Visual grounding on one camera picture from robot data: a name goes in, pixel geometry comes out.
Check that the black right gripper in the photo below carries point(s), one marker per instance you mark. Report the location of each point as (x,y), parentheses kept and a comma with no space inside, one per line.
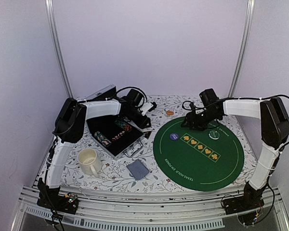
(193,122)

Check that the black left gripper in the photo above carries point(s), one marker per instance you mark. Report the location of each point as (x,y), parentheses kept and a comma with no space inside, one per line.
(143,123)

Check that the purple small blind button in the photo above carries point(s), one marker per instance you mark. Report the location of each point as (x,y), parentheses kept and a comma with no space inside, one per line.
(174,136)

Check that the orange big blind button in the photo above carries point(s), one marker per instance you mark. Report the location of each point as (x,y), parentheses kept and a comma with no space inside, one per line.
(169,113)

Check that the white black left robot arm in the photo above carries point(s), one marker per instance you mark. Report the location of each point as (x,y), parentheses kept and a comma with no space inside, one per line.
(69,129)

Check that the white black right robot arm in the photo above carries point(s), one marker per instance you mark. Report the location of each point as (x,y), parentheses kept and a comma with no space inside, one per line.
(274,119)

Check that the rear poker chip stack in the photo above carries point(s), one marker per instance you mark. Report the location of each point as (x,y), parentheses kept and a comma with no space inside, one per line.
(123,125)

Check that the poker chip stack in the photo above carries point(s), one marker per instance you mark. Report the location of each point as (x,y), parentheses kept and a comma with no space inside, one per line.
(102,139)
(123,125)

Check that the clear glass dealer button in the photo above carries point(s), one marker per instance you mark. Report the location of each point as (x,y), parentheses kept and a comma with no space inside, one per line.
(213,134)

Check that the green round poker mat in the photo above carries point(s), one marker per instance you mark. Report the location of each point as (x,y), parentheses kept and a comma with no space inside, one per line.
(196,161)

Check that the front poker chip stack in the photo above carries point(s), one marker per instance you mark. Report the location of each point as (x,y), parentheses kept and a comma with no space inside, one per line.
(102,139)

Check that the cream ceramic mug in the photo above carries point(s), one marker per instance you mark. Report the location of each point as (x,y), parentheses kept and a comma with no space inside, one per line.
(90,162)

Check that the white floral tablecloth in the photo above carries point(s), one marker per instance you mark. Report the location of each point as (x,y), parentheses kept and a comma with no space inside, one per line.
(114,175)

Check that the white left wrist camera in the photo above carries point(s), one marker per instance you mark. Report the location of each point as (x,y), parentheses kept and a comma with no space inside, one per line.
(148,107)

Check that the aluminium frame rail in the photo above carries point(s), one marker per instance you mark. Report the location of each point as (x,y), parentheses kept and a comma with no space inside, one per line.
(167,211)

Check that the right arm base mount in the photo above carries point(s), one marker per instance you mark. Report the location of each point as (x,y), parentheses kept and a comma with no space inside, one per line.
(243,204)

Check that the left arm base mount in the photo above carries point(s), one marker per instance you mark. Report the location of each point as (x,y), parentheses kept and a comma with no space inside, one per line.
(56,202)

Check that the right aluminium post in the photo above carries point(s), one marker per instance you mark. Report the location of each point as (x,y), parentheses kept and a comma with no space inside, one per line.
(243,46)

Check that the aluminium post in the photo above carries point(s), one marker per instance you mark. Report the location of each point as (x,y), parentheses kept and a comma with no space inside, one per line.
(57,47)
(243,46)

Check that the left aluminium post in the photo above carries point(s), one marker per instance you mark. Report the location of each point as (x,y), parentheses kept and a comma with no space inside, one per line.
(57,47)

